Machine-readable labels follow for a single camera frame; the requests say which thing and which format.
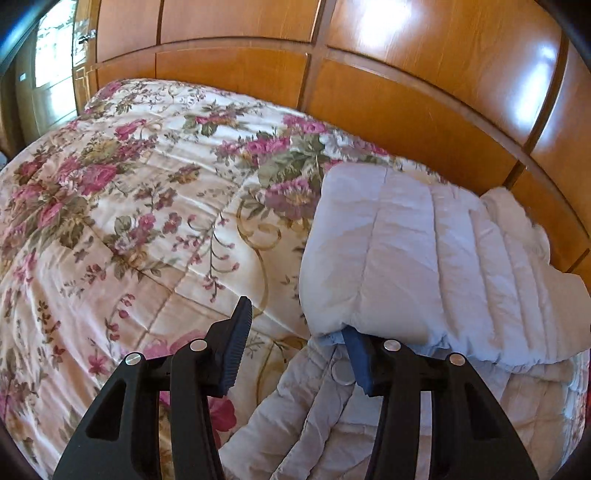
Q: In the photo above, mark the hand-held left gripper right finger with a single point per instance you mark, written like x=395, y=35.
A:
x=356, y=353

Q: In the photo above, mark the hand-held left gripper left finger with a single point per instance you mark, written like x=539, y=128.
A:
x=236, y=344

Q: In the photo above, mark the pale blue quilted jacket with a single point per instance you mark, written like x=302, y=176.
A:
x=406, y=263

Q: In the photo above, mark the floral bedspread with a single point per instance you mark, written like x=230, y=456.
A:
x=138, y=194

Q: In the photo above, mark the white cloth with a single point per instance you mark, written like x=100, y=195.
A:
x=517, y=217

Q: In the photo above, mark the glossy wooden cabinet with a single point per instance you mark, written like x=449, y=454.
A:
x=46, y=78

